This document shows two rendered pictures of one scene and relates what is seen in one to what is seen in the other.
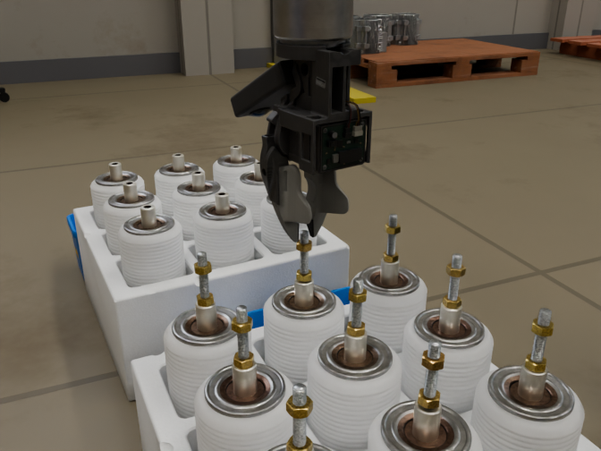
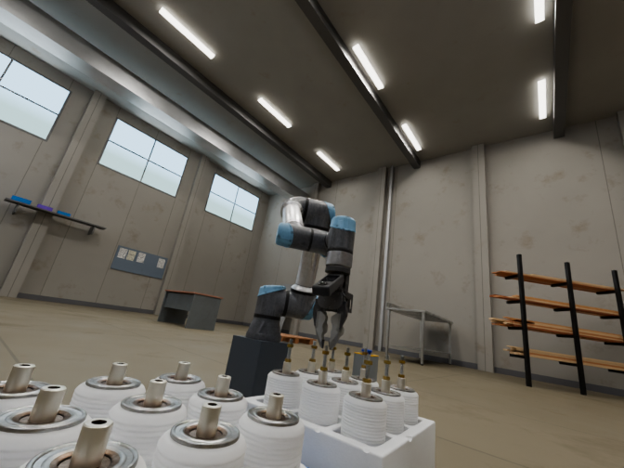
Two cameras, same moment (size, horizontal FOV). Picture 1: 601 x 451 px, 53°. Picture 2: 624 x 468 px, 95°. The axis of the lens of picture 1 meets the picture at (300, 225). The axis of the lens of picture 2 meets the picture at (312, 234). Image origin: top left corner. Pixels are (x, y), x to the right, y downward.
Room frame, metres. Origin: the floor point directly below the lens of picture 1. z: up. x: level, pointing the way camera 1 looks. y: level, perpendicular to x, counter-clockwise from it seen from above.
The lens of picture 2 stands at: (1.03, 0.66, 0.38)
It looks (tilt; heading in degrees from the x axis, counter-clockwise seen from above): 18 degrees up; 243
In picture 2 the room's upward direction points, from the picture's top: 9 degrees clockwise
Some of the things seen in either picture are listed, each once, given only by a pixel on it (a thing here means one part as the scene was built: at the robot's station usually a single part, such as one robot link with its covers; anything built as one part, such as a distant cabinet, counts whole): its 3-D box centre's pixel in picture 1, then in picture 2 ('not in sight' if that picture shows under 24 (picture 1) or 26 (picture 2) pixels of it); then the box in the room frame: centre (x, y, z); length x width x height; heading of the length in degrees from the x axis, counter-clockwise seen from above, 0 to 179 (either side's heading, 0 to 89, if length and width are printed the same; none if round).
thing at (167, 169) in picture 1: (179, 169); (42, 418); (1.09, 0.23, 0.25); 0.08 x 0.08 x 0.01
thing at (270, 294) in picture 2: not in sight; (272, 300); (0.56, -0.56, 0.47); 0.13 x 0.12 x 0.14; 163
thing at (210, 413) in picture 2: (131, 192); (208, 420); (0.93, 0.28, 0.26); 0.02 x 0.02 x 0.03
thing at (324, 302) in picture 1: (303, 302); (321, 383); (0.61, 0.00, 0.25); 0.08 x 0.08 x 0.01
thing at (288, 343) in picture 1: (303, 365); (317, 425); (0.61, 0.00, 0.16); 0.10 x 0.10 x 0.18
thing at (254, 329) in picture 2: not in sight; (265, 327); (0.57, -0.56, 0.35); 0.15 x 0.15 x 0.10
